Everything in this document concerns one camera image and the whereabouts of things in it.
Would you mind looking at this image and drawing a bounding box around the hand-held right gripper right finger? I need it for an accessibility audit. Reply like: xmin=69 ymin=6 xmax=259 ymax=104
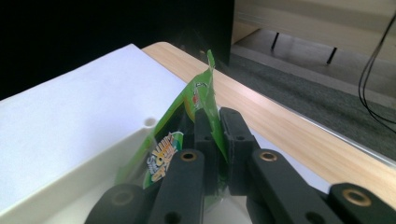
xmin=219 ymin=106 xmax=261 ymax=196

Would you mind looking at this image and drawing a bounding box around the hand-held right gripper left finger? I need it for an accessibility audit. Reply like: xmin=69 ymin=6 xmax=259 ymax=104
xmin=194 ymin=107 xmax=219 ymax=197

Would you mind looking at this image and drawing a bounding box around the green snack packet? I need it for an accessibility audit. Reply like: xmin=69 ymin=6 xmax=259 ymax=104
xmin=115 ymin=49 xmax=230 ymax=209

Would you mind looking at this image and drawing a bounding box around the white plastic tray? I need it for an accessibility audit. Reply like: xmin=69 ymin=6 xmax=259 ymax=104
xmin=0 ymin=117 xmax=253 ymax=224

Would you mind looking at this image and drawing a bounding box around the black cabinet leg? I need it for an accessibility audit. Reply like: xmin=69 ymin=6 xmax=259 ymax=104
xmin=270 ymin=32 xmax=280 ymax=50
xmin=326 ymin=47 xmax=338 ymax=65

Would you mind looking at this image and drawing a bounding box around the white storage box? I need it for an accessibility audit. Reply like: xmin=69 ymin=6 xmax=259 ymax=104
xmin=0 ymin=43 xmax=331 ymax=216

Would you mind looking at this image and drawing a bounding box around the beige wooden cabinet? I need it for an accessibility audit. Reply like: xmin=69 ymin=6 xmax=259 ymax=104
xmin=232 ymin=0 xmax=396 ymax=63

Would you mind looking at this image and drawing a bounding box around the black curtain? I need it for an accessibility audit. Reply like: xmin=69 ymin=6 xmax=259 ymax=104
xmin=0 ymin=0 xmax=235 ymax=101

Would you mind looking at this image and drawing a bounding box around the black hanging cable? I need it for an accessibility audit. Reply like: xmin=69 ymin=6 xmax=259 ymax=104
xmin=358 ymin=8 xmax=396 ymax=134

